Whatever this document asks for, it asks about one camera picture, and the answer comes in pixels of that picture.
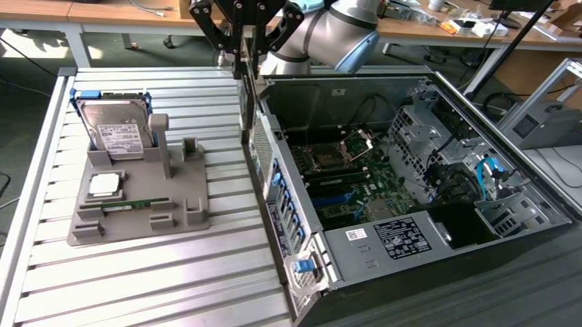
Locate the open grey PC case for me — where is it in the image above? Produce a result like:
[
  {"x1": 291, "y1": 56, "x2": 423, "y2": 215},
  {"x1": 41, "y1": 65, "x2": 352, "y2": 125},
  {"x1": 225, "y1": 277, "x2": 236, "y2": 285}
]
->
[{"x1": 237, "y1": 66, "x2": 582, "y2": 326}]

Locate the grey plastic parts rack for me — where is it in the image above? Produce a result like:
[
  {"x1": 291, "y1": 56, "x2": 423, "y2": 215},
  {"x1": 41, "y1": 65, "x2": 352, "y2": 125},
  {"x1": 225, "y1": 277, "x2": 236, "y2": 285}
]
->
[{"x1": 66, "y1": 113, "x2": 212, "y2": 247}]

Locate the grey computer tower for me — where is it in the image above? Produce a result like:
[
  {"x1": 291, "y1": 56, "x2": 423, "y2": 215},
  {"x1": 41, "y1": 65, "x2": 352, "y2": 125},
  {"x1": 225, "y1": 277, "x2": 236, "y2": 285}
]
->
[{"x1": 498, "y1": 100, "x2": 582, "y2": 151}]

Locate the blue wire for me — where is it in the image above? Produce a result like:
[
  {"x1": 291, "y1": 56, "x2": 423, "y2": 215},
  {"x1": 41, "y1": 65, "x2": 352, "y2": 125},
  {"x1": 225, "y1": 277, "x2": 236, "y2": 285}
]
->
[{"x1": 474, "y1": 153, "x2": 504, "y2": 202}]

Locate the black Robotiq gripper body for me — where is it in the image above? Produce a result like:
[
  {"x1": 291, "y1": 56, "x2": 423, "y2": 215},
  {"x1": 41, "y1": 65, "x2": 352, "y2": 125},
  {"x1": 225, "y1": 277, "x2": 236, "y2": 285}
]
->
[{"x1": 212, "y1": 0, "x2": 283, "y2": 16}]

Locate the green RAM stick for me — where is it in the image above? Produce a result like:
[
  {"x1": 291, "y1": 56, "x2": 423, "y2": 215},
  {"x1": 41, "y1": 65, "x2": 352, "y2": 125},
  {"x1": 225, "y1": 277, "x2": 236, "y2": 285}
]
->
[{"x1": 101, "y1": 199, "x2": 169, "y2": 211}]

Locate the grey metal box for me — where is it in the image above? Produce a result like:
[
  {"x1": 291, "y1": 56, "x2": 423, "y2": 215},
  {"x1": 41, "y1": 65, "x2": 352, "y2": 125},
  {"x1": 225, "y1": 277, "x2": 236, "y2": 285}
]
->
[{"x1": 377, "y1": 0, "x2": 427, "y2": 20}]

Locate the CPU socket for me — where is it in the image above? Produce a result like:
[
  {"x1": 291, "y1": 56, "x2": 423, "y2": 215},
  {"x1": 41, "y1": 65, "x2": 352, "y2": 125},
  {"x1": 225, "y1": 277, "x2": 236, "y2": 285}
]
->
[{"x1": 308, "y1": 144, "x2": 351, "y2": 171}]

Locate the brown cardboard box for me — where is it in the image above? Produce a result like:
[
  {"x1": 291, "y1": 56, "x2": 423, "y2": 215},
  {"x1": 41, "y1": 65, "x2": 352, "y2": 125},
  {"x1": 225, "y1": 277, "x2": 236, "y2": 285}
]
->
[{"x1": 547, "y1": 0, "x2": 582, "y2": 38}]

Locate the green motherboard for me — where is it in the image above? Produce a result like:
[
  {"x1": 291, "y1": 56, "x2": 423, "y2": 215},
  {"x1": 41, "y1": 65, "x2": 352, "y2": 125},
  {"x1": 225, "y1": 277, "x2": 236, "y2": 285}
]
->
[{"x1": 284, "y1": 127, "x2": 419, "y2": 232}]

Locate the wooden desk grey frame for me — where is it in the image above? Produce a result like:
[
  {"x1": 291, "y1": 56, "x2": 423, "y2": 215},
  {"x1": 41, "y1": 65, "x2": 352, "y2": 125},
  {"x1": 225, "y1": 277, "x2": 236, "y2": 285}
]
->
[
  {"x1": 0, "y1": 0, "x2": 273, "y2": 68},
  {"x1": 376, "y1": 0, "x2": 582, "y2": 99}
]

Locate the black tripod pole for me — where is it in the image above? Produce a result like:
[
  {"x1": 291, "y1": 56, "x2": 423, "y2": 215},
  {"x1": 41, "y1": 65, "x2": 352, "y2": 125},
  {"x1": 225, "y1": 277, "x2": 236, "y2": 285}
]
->
[{"x1": 462, "y1": 0, "x2": 560, "y2": 102}]

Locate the graphics card with metal bracket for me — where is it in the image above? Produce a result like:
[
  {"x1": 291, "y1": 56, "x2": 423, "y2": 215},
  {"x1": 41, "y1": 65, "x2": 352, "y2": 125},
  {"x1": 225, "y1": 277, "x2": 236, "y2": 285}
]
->
[{"x1": 231, "y1": 25, "x2": 261, "y2": 132}]

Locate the hard disk in blue frame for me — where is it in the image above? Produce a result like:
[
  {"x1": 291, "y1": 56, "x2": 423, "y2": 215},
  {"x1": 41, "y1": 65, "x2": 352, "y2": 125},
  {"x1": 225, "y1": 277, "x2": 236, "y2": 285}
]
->
[{"x1": 69, "y1": 87, "x2": 158, "y2": 161}]

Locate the black looped wire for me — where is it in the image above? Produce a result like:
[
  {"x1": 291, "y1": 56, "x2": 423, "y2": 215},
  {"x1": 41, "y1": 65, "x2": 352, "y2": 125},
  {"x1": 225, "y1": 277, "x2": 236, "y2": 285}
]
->
[{"x1": 349, "y1": 95, "x2": 397, "y2": 137}]

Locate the metal socket cover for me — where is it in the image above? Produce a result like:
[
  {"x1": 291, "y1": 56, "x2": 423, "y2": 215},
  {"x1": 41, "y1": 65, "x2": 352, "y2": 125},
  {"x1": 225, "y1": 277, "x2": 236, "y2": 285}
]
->
[{"x1": 337, "y1": 129, "x2": 376, "y2": 161}]

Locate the grey chipset heatsink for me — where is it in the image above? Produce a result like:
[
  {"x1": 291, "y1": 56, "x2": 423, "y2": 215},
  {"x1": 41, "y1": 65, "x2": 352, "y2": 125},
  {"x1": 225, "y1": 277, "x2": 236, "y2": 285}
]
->
[{"x1": 365, "y1": 199, "x2": 395, "y2": 221}]

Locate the grey disk bay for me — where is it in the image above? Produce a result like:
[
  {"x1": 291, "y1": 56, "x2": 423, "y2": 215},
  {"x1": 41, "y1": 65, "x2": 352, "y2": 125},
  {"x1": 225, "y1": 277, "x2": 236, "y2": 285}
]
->
[{"x1": 474, "y1": 192, "x2": 572, "y2": 239}]

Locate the black monitor stand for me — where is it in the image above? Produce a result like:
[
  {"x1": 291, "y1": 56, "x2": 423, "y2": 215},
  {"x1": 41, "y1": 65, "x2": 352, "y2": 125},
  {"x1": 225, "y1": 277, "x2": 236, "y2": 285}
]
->
[{"x1": 488, "y1": 0, "x2": 551, "y2": 30}]

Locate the black coiled cable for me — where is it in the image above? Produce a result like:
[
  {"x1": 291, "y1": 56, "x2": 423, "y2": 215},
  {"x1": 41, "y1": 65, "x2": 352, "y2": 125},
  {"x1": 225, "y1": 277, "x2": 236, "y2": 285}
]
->
[{"x1": 480, "y1": 92, "x2": 518, "y2": 119}]

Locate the white cable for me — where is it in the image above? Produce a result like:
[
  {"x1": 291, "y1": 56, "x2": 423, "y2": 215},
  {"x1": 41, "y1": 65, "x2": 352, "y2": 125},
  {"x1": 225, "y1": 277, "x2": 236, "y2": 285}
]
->
[{"x1": 128, "y1": 0, "x2": 176, "y2": 17}]

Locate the orange white small box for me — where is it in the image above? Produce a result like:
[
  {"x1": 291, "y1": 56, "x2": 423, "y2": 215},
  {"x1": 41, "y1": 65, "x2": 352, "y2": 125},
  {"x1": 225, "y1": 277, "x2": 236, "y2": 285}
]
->
[{"x1": 443, "y1": 18, "x2": 476, "y2": 35}]

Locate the perforated metal drive cage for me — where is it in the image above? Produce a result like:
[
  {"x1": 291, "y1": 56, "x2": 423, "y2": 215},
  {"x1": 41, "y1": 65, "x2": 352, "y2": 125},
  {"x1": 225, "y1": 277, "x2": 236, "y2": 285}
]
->
[{"x1": 388, "y1": 102, "x2": 495, "y2": 178}]

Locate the black wire bundle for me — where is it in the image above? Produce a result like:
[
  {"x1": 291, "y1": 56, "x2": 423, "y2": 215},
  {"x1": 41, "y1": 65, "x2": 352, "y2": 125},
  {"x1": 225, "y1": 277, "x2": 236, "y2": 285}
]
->
[{"x1": 421, "y1": 162, "x2": 483, "y2": 205}]

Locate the aluminium profile frame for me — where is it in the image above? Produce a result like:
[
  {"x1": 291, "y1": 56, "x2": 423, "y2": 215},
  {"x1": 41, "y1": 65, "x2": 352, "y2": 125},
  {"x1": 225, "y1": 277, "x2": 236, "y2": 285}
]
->
[{"x1": 515, "y1": 57, "x2": 582, "y2": 115}]

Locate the silver CPU chip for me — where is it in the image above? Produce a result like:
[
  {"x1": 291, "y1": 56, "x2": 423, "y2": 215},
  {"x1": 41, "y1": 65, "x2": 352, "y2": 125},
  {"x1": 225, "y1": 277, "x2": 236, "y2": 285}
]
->
[{"x1": 88, "y1": 173, "x2": 124, "y2": 198}]

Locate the grey power supply unit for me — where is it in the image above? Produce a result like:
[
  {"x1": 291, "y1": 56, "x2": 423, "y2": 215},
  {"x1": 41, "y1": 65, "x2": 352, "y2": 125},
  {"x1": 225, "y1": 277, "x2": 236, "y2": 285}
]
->
[{"x1": 320, "y1": 210, "x2": 455, "y2": 283}]

